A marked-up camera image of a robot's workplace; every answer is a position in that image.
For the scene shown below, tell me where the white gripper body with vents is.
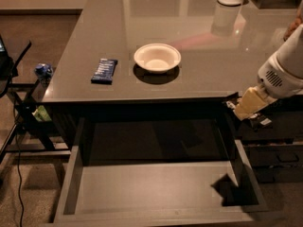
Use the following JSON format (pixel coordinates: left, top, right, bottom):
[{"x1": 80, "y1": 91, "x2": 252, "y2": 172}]
[{"x1": 258, "y1": 52, "x2": 303, "y2": 99}]

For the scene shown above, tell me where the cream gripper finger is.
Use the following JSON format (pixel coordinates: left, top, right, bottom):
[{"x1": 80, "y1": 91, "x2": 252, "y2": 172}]
[{"x1": 234, "y1": 86, "x2": 276, "y2": 121}]

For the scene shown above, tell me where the black chocolate rxbar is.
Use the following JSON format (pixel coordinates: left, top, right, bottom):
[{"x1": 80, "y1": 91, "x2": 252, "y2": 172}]
[{"x1": 224, "y1": 96, "x2": 272, "y2": 130}]

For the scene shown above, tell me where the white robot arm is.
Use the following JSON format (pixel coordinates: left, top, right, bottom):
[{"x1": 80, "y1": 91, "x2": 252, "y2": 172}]
[{"x1": 233, "y1": 25, "x2": 303, "y2": 120}]

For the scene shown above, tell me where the open grey top drawer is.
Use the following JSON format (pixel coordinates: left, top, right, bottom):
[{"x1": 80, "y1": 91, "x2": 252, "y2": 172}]
[{"x1": 45, "y1": 113, "x2": 267, "y2": 227}]

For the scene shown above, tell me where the blue rxbar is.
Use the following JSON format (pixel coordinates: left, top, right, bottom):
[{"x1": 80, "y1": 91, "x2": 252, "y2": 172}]
[{"x1": 91, "y1": 59, "x2": 118, "y2": 84}]

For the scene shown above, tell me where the jar of brown snacks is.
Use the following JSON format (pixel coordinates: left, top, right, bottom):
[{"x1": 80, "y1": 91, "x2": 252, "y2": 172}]
[{"x1": 283, "y1": 8, "x2": 303, "y2": 41}]

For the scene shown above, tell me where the white bowl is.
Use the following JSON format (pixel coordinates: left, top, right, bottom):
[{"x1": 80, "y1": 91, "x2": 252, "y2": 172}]
[{"x1": 134, "y1": 44, "x2": 181, "y2": 74}]

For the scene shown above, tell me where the blue small object on stand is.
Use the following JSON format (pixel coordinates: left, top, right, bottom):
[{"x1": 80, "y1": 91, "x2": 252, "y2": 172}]
[{"x1": 34, "y1": 63, "x2": 53, "y2": 79}]

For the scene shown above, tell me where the green packet under table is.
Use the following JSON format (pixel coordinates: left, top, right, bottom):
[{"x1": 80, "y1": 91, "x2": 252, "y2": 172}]
[{"x1": 33, "y1": 105, "x2": 51, "y2": 122}]

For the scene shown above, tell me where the black folding side stand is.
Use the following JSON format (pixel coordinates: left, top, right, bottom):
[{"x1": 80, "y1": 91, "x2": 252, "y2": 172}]
[{"x1": 0, "y1": 38, "x2": 68, "y2": 161}]

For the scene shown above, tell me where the black cable on floor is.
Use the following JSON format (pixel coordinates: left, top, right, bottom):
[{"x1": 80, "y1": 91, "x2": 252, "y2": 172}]
[{"x1": 9, "y1": 79, "x2": 27, "y2": 227}]

